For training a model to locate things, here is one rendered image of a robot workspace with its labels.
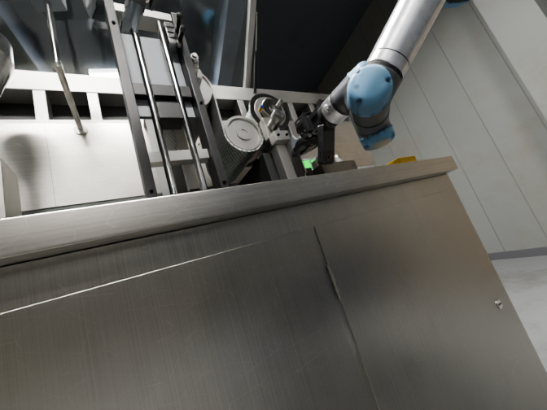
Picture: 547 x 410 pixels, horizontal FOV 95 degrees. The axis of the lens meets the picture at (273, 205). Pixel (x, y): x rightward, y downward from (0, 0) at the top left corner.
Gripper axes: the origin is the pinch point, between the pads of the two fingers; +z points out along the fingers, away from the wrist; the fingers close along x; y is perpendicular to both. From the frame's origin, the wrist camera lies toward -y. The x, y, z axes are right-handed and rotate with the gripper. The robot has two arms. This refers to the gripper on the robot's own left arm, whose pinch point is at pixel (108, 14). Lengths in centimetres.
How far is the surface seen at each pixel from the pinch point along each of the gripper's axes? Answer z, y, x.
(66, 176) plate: 61, 0, 0
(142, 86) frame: 11.9, 0.5, 8.5
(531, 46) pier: -86, -93, 284
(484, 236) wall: 10, 44, 380
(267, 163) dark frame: 13.7, 11.3, 43.9
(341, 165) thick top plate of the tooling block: 3, 13, 68
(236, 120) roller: 15.8, -3.4, 36.8
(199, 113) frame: 8.0, 6.4, 19.1
